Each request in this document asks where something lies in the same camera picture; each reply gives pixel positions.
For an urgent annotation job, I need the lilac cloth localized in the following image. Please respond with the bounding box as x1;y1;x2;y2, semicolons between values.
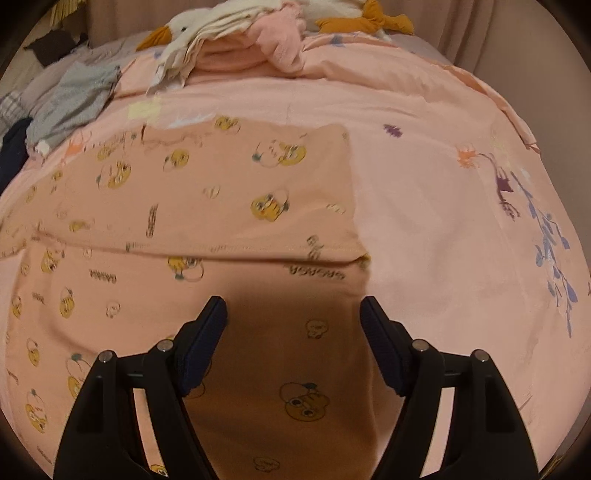
21;37;141;109

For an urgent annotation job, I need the grey garment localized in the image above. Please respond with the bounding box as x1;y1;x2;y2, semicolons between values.
26;62;123;149

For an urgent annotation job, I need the pink floral duvet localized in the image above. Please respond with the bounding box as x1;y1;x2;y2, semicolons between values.
0;28;591;480

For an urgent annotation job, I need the navy garment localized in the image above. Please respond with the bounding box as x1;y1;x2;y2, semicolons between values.
0;117;34;195

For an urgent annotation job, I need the cream cloth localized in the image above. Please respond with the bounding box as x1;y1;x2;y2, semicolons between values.
147;8;260;97

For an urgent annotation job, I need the beige curtain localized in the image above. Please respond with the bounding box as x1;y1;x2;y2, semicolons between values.
87;0;506;68

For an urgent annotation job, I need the dark brown cloth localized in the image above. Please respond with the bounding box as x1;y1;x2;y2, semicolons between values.
25;32;89;66

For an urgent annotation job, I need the peach duck print garment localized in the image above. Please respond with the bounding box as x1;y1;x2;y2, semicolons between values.
0;115;376;480

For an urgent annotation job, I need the plaid cloth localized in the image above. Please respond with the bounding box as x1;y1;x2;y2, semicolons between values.
0;90;27;124

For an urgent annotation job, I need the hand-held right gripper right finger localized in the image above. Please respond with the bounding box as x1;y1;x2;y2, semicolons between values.
360;296;540;480

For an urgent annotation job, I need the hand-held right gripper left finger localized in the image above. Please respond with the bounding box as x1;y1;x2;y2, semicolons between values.
53;295;228;480

